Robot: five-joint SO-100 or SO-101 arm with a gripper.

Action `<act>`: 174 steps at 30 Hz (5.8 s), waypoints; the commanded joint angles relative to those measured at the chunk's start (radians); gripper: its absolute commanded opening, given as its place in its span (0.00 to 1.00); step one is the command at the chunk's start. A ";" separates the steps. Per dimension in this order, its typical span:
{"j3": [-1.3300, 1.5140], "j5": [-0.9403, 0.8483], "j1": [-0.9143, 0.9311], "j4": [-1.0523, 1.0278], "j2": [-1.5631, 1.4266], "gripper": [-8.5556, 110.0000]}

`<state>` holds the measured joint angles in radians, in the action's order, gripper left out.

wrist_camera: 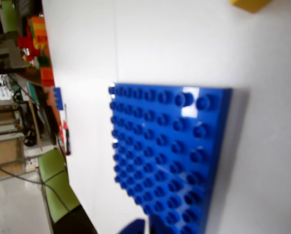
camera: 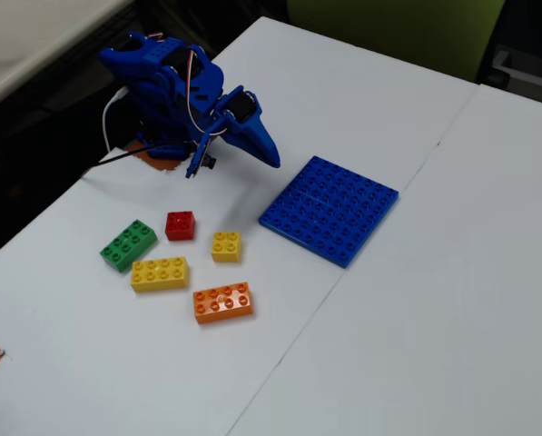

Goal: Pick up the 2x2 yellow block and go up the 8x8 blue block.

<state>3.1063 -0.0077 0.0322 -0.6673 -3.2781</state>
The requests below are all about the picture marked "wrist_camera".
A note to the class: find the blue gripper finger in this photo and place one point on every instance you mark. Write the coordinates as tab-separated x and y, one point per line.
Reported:
134	228

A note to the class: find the yellow 2x2 toy block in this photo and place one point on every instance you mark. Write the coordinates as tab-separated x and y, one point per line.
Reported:
251	4

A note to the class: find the small blue toy block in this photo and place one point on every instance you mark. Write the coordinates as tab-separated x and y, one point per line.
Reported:
58	98

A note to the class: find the small orange toy block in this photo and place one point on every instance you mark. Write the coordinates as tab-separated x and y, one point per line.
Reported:
47	76

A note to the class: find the small green toy block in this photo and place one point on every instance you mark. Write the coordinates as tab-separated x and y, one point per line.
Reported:
43	61

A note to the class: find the blue 8x8 toy baseplate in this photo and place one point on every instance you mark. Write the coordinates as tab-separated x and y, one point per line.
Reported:
169	146

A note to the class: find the green and black chair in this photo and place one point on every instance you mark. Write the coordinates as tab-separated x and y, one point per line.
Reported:
56	180

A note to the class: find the black and red screwdriver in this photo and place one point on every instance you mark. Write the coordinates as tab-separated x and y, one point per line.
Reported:
67	136

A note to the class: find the wooden stick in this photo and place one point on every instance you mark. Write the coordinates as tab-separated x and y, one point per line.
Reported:
35	126

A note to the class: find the cardboard box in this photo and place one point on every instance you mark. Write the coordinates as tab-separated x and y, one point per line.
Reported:
5	158

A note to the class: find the stack of colourful toy blocks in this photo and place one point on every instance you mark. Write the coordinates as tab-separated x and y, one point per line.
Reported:
34	36

